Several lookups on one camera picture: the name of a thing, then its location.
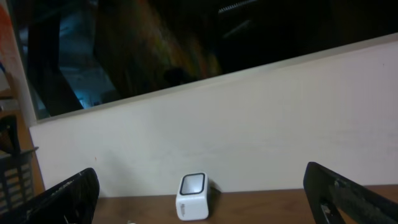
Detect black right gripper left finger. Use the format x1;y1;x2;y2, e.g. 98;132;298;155
1;168;100;224

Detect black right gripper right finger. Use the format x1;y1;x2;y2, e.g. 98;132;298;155
303;162;397;223

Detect white barcode scanner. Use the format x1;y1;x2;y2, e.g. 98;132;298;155
175;172;210;221

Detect grey plastic mesh basket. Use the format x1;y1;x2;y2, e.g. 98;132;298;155
1;115;38;215

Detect dark window pane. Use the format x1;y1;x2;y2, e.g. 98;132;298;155
7;0;397;119

